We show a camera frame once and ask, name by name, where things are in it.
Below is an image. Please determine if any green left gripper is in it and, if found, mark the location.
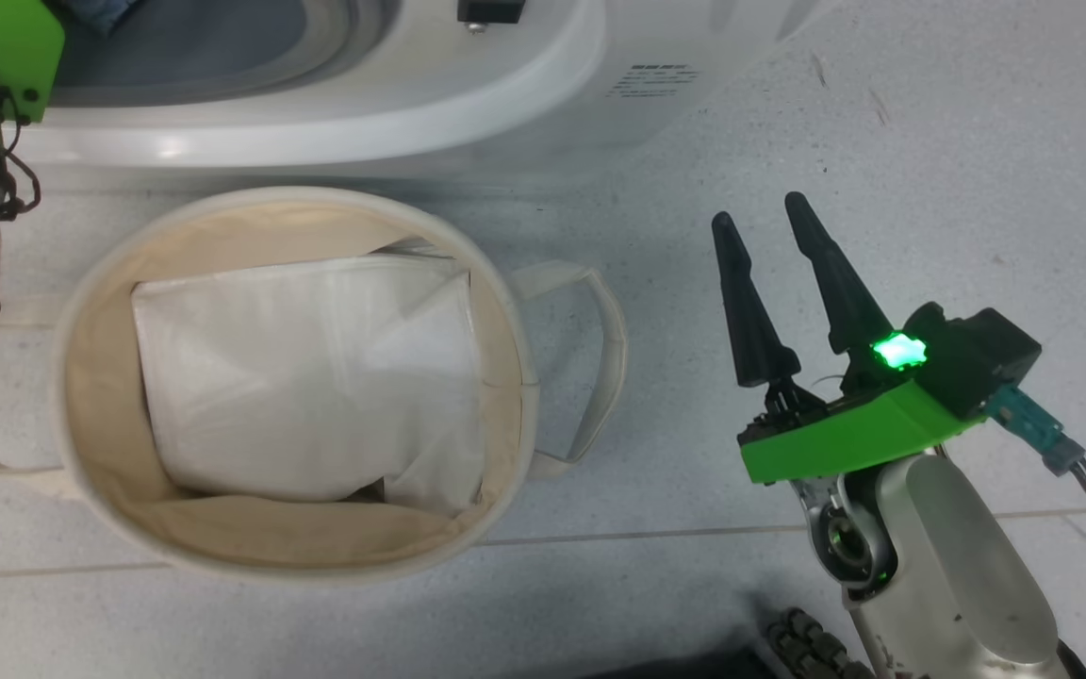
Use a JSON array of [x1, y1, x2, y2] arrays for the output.
[[0, 0, 66, 124]]

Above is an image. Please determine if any white front-load washing machine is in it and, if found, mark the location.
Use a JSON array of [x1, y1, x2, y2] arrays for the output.
[[0, 0, 846, 180]]

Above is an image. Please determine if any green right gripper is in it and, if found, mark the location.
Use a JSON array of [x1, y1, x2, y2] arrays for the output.
[[711, 191, 987, 487]]

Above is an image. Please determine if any small printed text label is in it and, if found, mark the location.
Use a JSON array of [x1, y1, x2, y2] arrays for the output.
[[607, 62, 704, 101]]

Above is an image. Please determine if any white cloth in basket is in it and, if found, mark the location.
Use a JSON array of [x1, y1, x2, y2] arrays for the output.
[[131, 247, 487, 517]]

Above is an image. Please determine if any beige canvas laundry basket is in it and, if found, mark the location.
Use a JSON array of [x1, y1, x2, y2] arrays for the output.
[[0, 186, 629, 578]]

